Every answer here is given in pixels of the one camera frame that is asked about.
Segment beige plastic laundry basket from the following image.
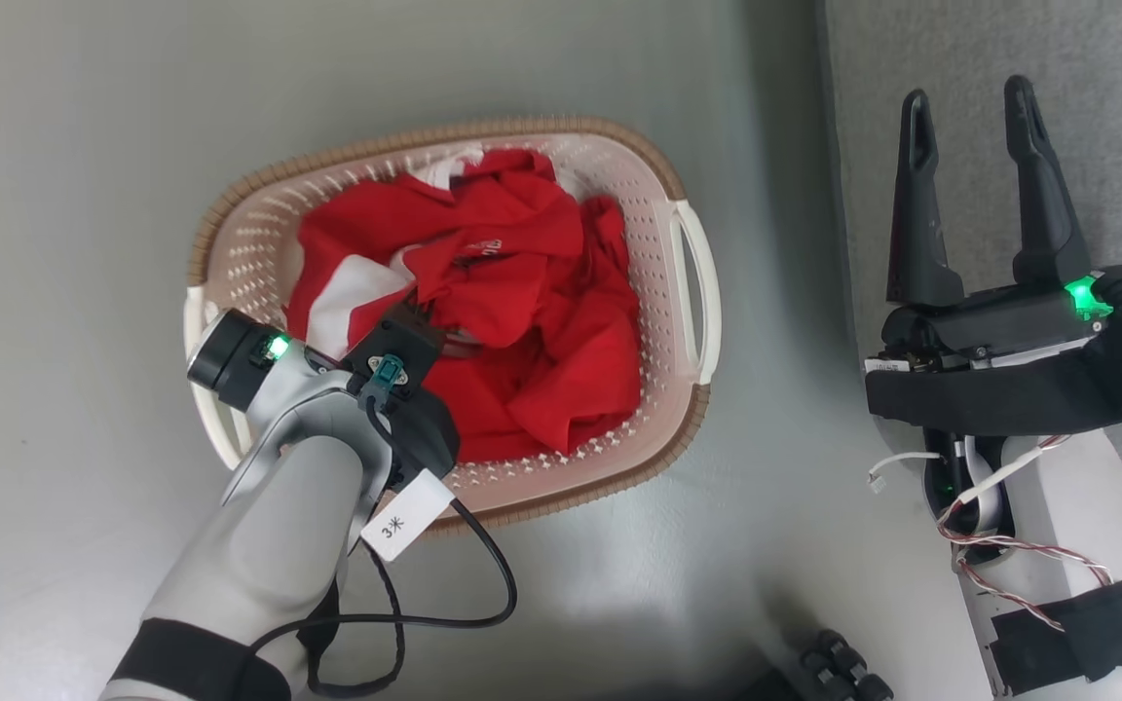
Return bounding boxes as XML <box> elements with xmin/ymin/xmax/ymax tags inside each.
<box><xmin>183</xmin><ymin>117</ymin><xmax>723</xmax><ymax>536</ymax></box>

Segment red and white clothing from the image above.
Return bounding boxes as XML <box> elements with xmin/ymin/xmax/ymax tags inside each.
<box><xmin>286</xmin><ymin>146</ymin><xmax>642</xmax><ymax>464</ymax></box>

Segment thin white cable with plug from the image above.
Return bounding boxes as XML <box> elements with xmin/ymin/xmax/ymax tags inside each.
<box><xmin>868</xmin><ymin>450</ymin><xmax>944</xmax><ymax>494</ymax></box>

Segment smooth black cable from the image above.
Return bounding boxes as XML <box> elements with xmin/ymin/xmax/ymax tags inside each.
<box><xmin>249</xmin><ymin>389</ymin><xmax>519</xmax><ymax>698</ymax></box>

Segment twisted red white wires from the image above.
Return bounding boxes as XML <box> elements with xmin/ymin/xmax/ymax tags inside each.
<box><xmin>936</xmin><ymin>433</ymin><xmax>1114</xmax><ymax>634</ymax></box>

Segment white cable label tag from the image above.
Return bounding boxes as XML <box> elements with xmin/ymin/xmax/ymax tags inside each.
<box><xmin>361</xmin><ymin>469</ymin><xmax>456</xmax><ymax>563</ymax></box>

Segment black braided cable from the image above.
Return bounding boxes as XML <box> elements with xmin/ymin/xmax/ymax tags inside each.
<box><xmin>306</xmin><ymin>545</ymin><xmax>408</xmax><ymax>698</ymax></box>

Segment grey fabric sofa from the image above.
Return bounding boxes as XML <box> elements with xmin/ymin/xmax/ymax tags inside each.
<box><xmin>819</xmin><ymin>0</ymin><xmax>1122</xmax><ymax>551</ymax></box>

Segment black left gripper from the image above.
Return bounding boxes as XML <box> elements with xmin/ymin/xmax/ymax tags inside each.
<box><xmin>381</xmin><ymin>375</ymin><xmax>462</xmax><ymax>485</ymax></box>

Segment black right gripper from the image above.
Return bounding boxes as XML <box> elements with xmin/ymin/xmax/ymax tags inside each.
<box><xmin>878</xmin><ymin>76</ymin><xmax>1114</xmax><ymax>377</ymax></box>

